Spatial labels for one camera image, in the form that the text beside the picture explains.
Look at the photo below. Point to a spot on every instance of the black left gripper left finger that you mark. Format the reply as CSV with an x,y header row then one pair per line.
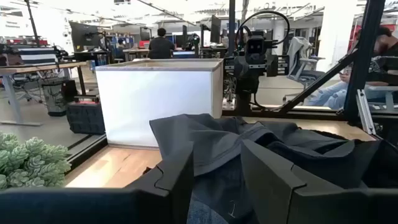
x,y
174,174

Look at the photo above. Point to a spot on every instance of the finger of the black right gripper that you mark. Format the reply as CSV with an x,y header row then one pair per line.
x,y
277,65
229,67

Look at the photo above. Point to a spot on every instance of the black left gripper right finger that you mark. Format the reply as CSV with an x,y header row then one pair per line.
x,y
273,193

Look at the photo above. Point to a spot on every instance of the dark grey shirt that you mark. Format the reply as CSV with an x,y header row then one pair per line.
x,y
211,140

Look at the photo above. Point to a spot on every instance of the black garment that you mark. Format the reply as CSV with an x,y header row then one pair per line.
x,y
342,161

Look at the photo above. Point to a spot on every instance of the black monitor on arm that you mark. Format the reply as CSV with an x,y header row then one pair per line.
x,y
215,29

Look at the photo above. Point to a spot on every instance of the grey jacket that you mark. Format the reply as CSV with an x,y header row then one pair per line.
x,y
297,53

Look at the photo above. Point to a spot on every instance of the office chair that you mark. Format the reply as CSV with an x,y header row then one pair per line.
x,y
306,76

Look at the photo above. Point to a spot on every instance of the dark blue denim garment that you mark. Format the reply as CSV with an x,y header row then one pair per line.
x,y
217,193

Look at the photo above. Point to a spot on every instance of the white fabric storage bin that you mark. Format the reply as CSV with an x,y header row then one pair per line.
x,y
155,105

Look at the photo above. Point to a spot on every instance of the person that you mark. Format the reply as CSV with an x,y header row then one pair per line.
x,y
160,46
385,62
120,48

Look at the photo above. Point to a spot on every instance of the black red crate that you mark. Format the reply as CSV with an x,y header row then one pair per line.
x,y
85,118

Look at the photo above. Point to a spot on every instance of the black computer tower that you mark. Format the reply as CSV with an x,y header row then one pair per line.
x,y
71,90

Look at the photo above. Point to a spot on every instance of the mesh waste bin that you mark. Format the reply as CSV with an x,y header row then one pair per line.
x,y
54,99

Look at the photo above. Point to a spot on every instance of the green succulent plant in pot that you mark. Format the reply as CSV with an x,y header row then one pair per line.
x,y
31,165

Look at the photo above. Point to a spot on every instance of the large black monitor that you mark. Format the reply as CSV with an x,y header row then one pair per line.
x,y
84,35

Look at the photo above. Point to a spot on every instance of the wooden top desk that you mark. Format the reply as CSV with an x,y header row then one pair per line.
x,y
31,68

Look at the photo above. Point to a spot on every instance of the navy white striped box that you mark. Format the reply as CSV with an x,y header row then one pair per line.
x,y
37,56

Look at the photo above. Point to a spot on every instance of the black stand pole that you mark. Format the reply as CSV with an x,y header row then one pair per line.
x,y
32,21

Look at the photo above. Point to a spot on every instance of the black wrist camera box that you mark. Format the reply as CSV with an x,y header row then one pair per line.
x,y
255,43

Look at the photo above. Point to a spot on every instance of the black rig frame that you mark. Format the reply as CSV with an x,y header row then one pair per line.
x,y
363,62

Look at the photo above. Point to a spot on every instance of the silver aluminium bracket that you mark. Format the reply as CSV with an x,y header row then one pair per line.
x,y
365,112

